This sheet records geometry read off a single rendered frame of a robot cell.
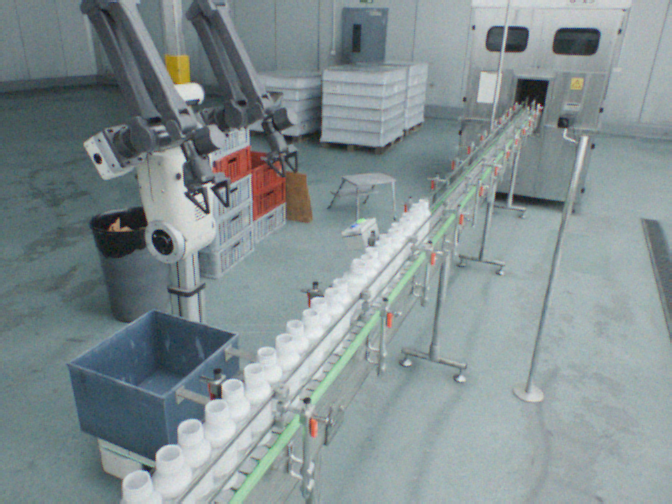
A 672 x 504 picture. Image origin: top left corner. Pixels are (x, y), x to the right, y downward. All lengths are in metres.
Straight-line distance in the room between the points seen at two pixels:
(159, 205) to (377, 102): 6.31
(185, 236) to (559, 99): 4.64
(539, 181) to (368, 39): 6.95
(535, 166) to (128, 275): 4.25
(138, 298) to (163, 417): 2.13
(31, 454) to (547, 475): 2.24
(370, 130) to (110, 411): 6.90
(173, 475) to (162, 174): 1.11
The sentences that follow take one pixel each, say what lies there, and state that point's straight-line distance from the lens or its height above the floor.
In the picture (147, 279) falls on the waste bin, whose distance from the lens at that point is 3.41.
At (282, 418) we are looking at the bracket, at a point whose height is 1.05.
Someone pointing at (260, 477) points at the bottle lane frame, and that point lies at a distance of 1.08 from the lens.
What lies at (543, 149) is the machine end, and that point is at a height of 0.64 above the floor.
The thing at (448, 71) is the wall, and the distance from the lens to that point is 11.69.
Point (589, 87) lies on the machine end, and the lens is 5.88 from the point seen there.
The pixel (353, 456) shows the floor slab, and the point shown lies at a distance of 2.52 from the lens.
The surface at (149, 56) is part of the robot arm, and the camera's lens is 1.56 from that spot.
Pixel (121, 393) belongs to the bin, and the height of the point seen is 0.91.
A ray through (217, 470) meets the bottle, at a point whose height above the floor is 1.05.
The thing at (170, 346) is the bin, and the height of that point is 0.83.
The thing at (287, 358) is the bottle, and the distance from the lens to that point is 1.11.
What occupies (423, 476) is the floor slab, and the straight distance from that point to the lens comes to 2.49.
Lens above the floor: 1.77
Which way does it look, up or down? 23 degrees down
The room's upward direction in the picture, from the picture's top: 2 degrees clockwise
